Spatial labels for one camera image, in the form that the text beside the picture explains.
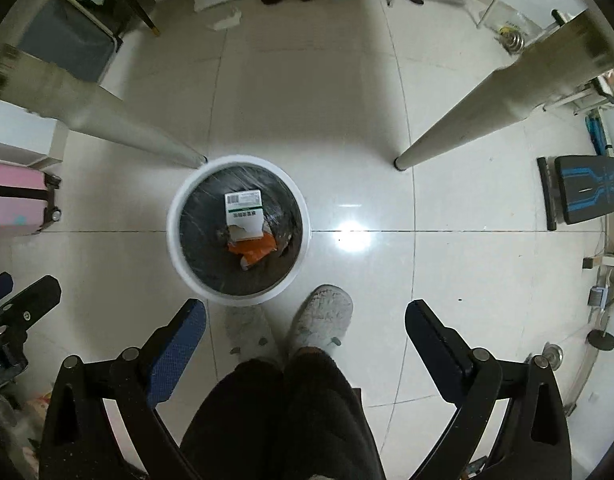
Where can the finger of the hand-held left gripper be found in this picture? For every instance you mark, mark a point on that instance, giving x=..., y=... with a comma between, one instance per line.
x=37, y=297

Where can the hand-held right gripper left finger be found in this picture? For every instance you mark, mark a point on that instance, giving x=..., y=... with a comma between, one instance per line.
x=179, y=347

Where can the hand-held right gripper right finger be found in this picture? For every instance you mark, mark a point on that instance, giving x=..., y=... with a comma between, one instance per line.
x=429, y=340

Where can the white round trash bin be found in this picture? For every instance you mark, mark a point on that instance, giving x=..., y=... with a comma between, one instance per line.
x=237, y=232

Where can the white fuzzy slipper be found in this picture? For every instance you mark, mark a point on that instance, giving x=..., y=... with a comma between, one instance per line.
x=319, y=317
x=247, y=330

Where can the pink suitcase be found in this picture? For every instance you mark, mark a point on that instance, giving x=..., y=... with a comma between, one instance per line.
x=17, y=200

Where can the person's dark trouser legs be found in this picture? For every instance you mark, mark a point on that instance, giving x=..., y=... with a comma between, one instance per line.
x=282, y=415

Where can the orange plastic wrapper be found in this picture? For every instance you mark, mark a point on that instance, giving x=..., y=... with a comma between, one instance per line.
x=254, y=250

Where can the white cardboard box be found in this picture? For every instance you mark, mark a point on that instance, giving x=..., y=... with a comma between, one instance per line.
x=244, y=212

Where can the grey table leg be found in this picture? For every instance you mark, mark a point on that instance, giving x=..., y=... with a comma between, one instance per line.
x=102, y=110
x=507, y=90

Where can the black and blue exercise bench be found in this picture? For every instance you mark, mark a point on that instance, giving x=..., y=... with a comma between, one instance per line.
x=587, y=190

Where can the grey storage box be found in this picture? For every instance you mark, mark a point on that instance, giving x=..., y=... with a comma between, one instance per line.
x=67, y=42

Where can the crumpled white tissue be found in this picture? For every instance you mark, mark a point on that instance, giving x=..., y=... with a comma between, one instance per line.
x=226, y=19

